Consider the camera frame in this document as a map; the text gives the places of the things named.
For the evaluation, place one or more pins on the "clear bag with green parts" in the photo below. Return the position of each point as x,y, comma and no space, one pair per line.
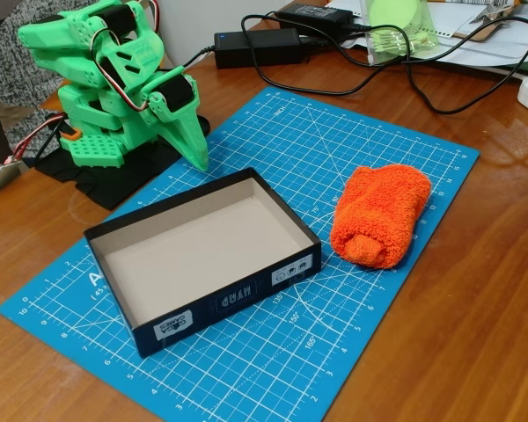
396,35

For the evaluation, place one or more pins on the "white papers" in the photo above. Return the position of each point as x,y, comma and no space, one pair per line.
484,48

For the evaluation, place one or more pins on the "black cardboard box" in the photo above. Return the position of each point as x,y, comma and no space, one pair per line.
189,246

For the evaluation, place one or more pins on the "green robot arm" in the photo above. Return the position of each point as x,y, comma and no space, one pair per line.
70,31

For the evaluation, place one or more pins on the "large black power adapter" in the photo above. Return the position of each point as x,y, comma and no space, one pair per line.
264,48

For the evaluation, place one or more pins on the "grey speckled fabric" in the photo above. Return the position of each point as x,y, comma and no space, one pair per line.
13,66

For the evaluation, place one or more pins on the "slim black power adapter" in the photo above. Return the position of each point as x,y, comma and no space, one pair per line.
314,13

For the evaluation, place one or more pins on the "blue cutting mat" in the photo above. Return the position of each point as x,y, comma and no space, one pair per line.
334,145

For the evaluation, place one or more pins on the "metal clip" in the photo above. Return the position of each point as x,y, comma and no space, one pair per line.
488,14

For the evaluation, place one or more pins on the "brown cardboard piece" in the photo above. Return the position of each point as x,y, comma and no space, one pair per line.
477,31

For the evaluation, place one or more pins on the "black cloth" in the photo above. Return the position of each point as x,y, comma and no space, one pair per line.
101,186

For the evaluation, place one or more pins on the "orange fuzzy sock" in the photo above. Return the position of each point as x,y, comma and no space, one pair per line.
378,211

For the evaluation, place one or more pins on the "small silver circuit board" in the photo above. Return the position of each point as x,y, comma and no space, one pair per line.
2,178

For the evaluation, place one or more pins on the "green gripper black servo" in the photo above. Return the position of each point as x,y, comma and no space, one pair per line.
186,118

